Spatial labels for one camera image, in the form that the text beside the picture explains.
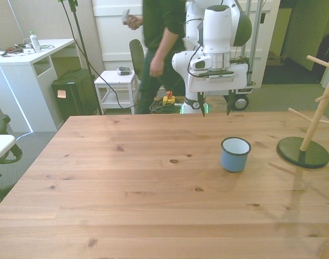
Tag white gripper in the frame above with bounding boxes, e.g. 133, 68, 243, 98
187, 63, 250, 118

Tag yellow emergency stop button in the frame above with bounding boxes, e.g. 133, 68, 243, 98
162, 91, 176, 106

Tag clear plastic bottle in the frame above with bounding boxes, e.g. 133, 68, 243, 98
29, 30, 43, 53

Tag black shell chair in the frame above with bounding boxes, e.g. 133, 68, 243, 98
129, 39, 145, 81

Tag hand tools pile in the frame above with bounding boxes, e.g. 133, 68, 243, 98
0, 45, 25, 57

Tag wooden mug tree black base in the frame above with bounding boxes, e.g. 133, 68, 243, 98
276, 55, 329, 170

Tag black computer cabinet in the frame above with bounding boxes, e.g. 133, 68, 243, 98
50, 69, 99, 122

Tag wheeled equipment cart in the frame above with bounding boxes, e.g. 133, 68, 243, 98
206, 55, 256, 112

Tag person's bare hand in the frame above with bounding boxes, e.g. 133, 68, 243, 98
123, 15, 144, 30
149, 57, 165, 78

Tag small white side table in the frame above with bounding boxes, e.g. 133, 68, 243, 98
93, 70, 139, 114

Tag coiled black cable bundle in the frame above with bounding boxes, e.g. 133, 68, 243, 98
149, 97, 185, 114

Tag blue enamel mug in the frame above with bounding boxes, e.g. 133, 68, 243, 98
220, 137, 252, 173

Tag black hanging cable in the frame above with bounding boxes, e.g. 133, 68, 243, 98
60, 0, 165, 110

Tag aluminium frame posts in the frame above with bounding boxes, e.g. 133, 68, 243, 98
241, 0, 264, 87

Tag white desk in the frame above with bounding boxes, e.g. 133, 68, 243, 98
0, 38, 81, 133

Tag brown cardboard box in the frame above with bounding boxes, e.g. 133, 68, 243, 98
266, 50, 286, 66

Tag person's bare forearm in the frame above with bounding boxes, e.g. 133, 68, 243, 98
152, 25, 181, 64

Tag person in dark clothes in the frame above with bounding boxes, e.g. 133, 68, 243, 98
136, 0, 187, 115

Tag black tripod stand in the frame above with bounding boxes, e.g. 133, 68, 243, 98
57, 0, 103, 116

